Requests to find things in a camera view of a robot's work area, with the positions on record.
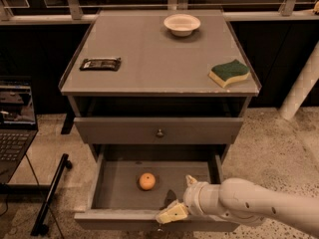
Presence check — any grey drawer cabinet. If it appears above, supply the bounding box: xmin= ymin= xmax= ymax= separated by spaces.
xmin=60 ymin=10 xmax=260 ymax=156

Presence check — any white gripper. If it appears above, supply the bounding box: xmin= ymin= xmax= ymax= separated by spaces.
xmin=156 ymin=174 xmax=226 ymax=224

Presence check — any green yellow sponge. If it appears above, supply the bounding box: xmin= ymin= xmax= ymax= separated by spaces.
xmin=208 ymin=60 xmax=250 ymax=88

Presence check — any metal window railing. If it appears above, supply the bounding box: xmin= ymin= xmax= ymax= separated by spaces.
xmin=0 ymin=0 xmax=319 ymax=25

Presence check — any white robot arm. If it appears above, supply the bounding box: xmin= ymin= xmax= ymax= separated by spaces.
xmin=157 ymin=49 xmax=319 ymax=238

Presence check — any grey upper drawer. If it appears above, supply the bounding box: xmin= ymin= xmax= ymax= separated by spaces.
xmin=74 ymin=118 xmax=243 ymax=144

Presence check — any grey open middle drawer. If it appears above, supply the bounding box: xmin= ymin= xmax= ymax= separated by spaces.
xmin=75 ymin=151 xmax=237 ymax=232

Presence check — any orange fruit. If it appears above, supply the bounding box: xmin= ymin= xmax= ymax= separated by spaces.
xmin=139 ymin=173 xmax=156 ymax=190

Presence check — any black laptop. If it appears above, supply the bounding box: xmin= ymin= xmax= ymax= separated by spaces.
xmin=0 ymin=76 xmax=38 ymax=184

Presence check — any black stand leg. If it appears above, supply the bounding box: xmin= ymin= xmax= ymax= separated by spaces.
xmin=31 ymin=153 xmax=72 ymax=236

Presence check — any white bowl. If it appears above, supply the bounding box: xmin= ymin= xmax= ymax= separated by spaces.
xmin=163 ymin=14 xmax=200 ymax=37

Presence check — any black snack bar packet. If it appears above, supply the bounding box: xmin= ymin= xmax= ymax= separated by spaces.
xmin=80 ymin=57 xmax=122 ymax=72

